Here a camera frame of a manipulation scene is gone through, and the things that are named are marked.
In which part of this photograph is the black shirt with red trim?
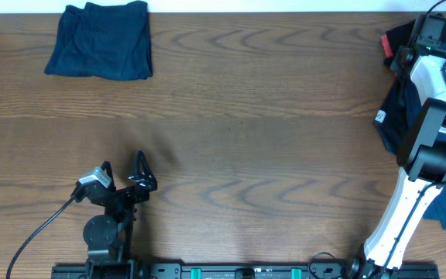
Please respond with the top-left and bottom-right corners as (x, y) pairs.
(373, 17), (446, 265)

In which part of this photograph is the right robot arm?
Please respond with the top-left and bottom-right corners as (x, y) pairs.
(343, 12), (446, 278)

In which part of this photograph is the left black camera cable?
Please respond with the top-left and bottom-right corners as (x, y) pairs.
(6, 196), (77, 279)

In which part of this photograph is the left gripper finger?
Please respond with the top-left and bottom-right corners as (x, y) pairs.
(128, 150), (158, 191)
(101, 160), (115, 190)

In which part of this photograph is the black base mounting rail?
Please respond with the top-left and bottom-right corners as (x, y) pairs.
(51, 262), (440, 279)

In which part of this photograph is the folded dark navy garment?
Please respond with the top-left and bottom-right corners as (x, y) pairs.
(44, 1), (153, 81)

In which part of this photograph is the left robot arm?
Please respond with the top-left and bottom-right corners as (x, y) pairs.
(71, 150), (157, 278)

